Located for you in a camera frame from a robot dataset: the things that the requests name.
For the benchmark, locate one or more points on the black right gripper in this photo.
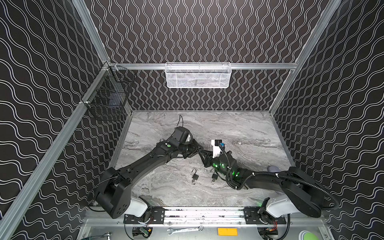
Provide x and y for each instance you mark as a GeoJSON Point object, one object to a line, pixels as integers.
{"type": "Point", "coordinates": [212, 160]}

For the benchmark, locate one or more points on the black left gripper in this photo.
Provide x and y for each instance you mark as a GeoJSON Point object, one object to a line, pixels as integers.
{"type": "Point", "coordinates": [192, 147]}

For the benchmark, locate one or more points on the black padlock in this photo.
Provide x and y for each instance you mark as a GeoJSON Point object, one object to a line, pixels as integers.
{"type": "Point", "coordinates": [214, 176]}
{"type": "Point", "coordinates": [194, 176]}

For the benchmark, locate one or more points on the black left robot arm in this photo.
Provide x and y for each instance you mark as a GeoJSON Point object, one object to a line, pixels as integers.
{"type": "Point", "coordinates": [114, 192]}

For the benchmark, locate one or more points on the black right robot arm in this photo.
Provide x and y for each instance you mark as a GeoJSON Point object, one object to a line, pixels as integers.
{"type": "Point", "coordinates": [299, 192]}

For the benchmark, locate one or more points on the grey oval felt pad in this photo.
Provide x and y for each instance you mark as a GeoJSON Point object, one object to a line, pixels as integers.
{"type": "Point", "coordinates": [273, 169]}

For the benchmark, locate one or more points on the silver combination wrench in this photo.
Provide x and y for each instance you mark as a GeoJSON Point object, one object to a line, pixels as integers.
{"type": "Point", "coordinates": [172, 231]}

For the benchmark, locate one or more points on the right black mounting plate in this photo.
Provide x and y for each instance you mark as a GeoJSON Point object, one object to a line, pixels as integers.
{"type": "Point", "coordinates": [256, 216]}

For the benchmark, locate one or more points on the black mounting plate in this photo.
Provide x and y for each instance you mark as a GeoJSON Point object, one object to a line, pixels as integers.
{"type": "Point", "coordinates": [152, 216]}
{"type": "Point", "coordinates": [256, 216]}

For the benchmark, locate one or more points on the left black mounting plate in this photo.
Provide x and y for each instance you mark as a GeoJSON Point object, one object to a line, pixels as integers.
{"type": "Point", "coordinates": [152, 216]}

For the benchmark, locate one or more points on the yellow label plate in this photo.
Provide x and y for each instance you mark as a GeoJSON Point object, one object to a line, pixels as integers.
{"type": "Point", "coordinates": [227, 232]}

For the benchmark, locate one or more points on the green round button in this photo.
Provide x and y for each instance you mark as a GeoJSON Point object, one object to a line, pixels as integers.
{"type": "Point", "coordinates": [306, 235]}

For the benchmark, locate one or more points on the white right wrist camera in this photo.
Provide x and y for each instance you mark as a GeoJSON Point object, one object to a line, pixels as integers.
{"type": "Point", "coordinates": [216, 148]}

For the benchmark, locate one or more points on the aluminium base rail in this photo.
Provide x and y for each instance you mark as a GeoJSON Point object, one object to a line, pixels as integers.
{"type": "Point", "coordinates": [181, 217]}

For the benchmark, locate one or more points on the white wire mesh basket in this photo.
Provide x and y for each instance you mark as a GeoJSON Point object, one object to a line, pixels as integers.
{"type": "Point", "coordinates": [194, 75]}

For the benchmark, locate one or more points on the black wire mesh basket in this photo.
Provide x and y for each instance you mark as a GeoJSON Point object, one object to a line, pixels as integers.
{"type": "Point", "coordinates": [110, 100]}

